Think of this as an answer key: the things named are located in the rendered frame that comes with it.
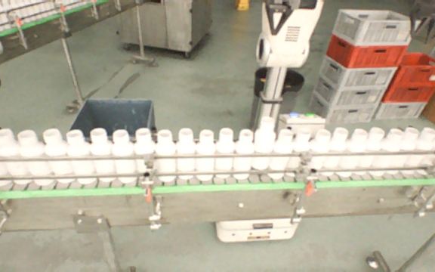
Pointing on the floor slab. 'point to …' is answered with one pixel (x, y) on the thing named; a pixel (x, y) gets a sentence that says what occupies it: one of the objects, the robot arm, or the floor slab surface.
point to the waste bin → (290, 95)
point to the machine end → (167, 24)
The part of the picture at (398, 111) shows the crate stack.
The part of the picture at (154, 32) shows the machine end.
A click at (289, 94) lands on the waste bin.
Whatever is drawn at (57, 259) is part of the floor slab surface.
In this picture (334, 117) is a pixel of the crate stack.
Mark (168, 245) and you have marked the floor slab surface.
